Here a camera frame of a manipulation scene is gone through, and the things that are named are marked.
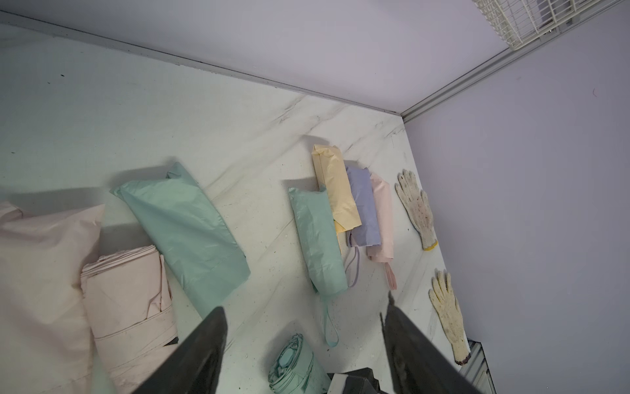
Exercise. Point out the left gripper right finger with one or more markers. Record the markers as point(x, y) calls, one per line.
point(416, 366)

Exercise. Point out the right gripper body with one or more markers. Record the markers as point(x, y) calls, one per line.
point(359, 381)

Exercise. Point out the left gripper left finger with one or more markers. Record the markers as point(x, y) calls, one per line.
point(195, 366)

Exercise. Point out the teal umbrella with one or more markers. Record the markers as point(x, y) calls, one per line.
point(190, 233)
point(322, 254)
point(297, 370)

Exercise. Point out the pink umbrella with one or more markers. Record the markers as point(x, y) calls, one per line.
point(129, 307)
point(383, 253)

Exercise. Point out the cream work glove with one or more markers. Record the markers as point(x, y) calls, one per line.
point(446, 304)

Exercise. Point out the purple umbrella in sleeve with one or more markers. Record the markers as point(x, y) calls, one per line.
point(368, 233)

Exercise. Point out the white dotted work glove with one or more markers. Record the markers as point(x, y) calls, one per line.
point(415, 201)

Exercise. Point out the yellow umbrella in sleeve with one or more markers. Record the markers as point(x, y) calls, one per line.
point(331, 173)

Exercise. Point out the white wire wall basket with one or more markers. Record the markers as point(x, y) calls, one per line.
point(520, 23)

